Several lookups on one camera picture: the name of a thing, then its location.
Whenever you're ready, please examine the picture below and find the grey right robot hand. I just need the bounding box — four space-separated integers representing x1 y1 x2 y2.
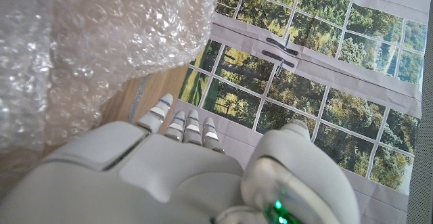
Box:
0 93 361 224

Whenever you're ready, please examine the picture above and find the clear bubble wrap sheet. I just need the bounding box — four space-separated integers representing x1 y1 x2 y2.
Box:
0 0 221 150

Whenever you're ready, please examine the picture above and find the printed window forest backdrop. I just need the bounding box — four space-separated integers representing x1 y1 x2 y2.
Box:
177 0 433 224

